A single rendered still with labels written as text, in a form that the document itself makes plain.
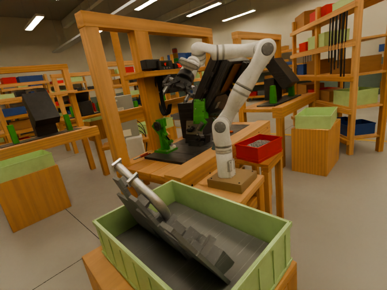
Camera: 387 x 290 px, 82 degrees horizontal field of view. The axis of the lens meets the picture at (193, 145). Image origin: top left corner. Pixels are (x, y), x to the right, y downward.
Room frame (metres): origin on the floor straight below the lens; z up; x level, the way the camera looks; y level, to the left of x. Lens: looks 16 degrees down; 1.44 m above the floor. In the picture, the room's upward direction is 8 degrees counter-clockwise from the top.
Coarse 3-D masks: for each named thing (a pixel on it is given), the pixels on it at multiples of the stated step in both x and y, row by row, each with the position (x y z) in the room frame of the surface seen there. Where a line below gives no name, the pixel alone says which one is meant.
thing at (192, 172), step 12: (264, 120) 2.37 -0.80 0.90; (240, 132) 2.01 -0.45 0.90; (252, 132) 1.99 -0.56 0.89; (264, 132) 2.22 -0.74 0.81; (204, 156) 1.51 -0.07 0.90; (180, 168) 1.35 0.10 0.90; (192, 168) 1.32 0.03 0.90; (204, 168) 1.38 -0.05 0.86; (216, 168) 1.48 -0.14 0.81; (168, 180) 1.26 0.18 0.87; (180, 180) 1.20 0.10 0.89; (192, 180) 1.27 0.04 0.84
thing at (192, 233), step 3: (189, 228) 0.64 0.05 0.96; (192, 228) 0.64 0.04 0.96; (186, 231) 0.64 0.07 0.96; (189, 231) 0.64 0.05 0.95; (192, 231) 0.64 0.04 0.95; (195, 231) 0.64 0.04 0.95; (186, 234) 0.63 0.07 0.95; (189, 234) 0.63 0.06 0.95; (192, 234) 0.63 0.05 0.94; (195, 234) 0.64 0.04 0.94; (198, 234) 0.64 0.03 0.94; (186, 237) 0.63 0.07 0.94; (189, 237) 0.63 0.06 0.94; (192, 237) 0.63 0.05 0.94; (195, 237) 0.63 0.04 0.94; (198, 237) 0.63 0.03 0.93
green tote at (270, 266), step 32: (160, 192) 0.99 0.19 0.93; (192, 192) 0.94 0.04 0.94; (96, 224) 0.75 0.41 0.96; (128, 224) 0.86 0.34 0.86; (256, 224) 0.69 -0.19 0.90; (288, 224) 0.60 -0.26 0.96; (128, 256) 0.56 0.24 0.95; (288, 256) 0.59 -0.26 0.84; (160, 288) 0.45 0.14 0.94; (256, 288) 0.46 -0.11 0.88
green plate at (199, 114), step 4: (196, 100) 1.90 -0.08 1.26; (200, 100) 1.88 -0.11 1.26; (204, 100) 1.85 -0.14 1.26; (196, 104) 1.90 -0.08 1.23; (200, 104) 1.87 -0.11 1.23; (204, 104) 1.85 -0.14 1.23; (196, 108) 1.89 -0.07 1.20; (200, 108) 1.86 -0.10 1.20; (204, 108) 1.84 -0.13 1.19; (196, 112) 1.88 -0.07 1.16; (200, 112) 1.86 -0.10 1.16; (204, 112) 1.84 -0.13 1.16; (196, 116) 1.88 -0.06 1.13; (200, 116) 1.85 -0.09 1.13; (204, 116) 1.83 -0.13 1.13; (196, 120) 1.87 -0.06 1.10; (200, 120) 1.84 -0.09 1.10
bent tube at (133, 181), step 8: (136, 176) 0.63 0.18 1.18; (128, 184) 0.61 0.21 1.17; (136, 184) 0.61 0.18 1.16; (144, 184) 0.62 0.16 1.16; (144, 192) 0.60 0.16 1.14; (152, 192) 0.60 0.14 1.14; (152, 200) 0.59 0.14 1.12; (160, 200) 0.60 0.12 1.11; (160, 208) 0.59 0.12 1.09; (168, 208) 0.61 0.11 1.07; (160, 216) 0.66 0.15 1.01; (168, 216) 0.61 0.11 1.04
